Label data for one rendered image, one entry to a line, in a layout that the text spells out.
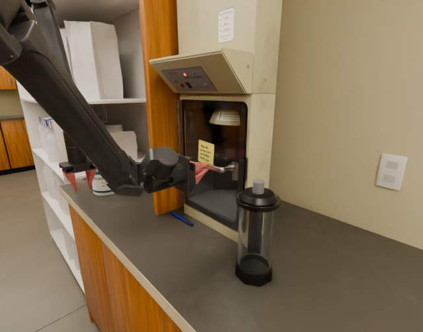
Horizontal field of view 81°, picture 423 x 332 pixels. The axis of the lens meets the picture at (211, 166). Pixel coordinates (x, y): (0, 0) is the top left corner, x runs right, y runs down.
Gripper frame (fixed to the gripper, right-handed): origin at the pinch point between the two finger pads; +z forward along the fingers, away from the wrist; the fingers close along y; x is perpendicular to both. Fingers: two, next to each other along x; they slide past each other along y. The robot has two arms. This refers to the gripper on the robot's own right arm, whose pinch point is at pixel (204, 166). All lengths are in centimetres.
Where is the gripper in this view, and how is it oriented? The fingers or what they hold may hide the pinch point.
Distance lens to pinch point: 74.4
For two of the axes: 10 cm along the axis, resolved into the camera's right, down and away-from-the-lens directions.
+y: 0.0, -9.6, -2.8
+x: -6.9, -2.0, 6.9
